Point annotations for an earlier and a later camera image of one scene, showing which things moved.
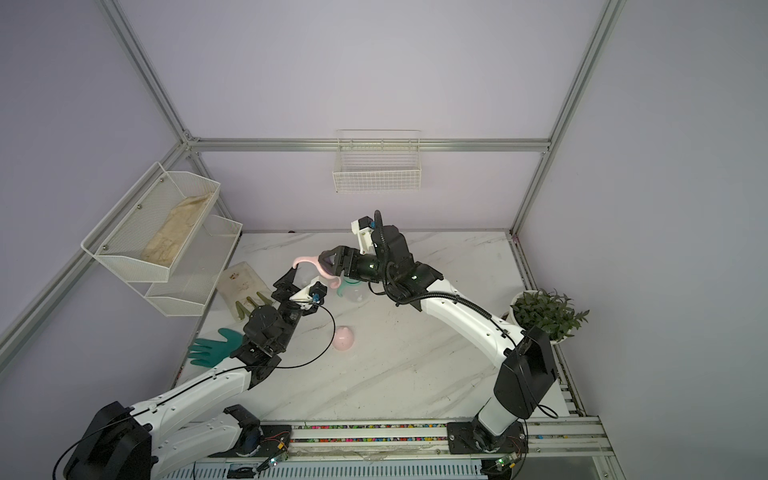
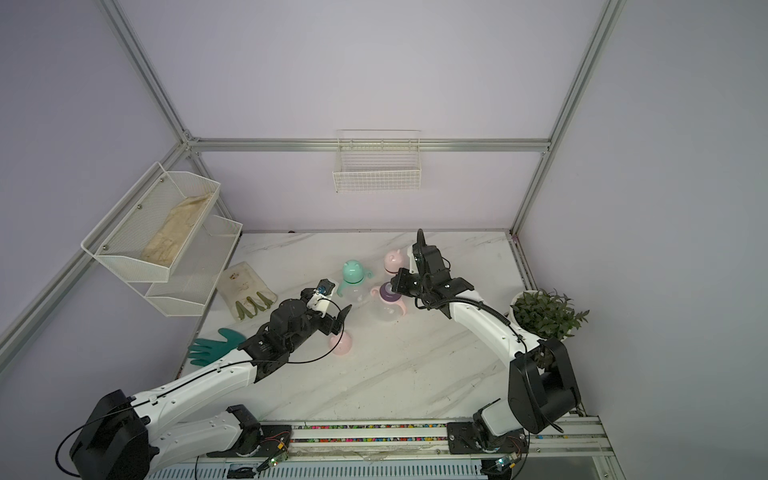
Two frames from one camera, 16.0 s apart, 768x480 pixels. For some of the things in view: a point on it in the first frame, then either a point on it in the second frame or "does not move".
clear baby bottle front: (356, 292) does not move
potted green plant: (556, 313) does not move
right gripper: (349, 254) to (401, 281)
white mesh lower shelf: (197, 272) does not move
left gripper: (284, 288) to (329, 325)
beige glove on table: (241, 291) does not move
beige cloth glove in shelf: (162, 247) does not move
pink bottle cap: (343, 338) does not move
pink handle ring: (315, 259) to (376, 291)
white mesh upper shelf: (149, 231) does not move
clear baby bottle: (305, 272) to (386, 312)
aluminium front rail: (551, 440) does not move
